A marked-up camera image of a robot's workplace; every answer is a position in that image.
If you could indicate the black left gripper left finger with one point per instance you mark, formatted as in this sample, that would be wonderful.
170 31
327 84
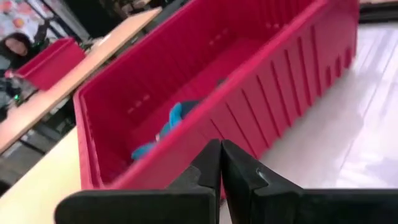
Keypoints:
140 205

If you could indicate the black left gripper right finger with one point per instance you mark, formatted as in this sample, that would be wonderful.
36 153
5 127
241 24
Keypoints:
280 205

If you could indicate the teal garment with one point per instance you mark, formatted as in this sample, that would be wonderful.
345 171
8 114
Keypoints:
174 118

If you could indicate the red plastic laundry bin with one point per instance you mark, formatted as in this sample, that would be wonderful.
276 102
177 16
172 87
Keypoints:
280 77

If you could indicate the red plastic storage bin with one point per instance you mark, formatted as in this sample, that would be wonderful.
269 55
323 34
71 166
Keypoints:
53 65

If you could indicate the light brown wooden desk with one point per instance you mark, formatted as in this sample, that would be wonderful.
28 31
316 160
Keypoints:
62 90
37 186

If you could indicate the person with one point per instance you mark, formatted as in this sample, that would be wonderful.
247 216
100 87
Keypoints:
17 46

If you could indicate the black aluminium table frame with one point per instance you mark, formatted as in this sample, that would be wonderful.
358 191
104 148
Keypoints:
379 15

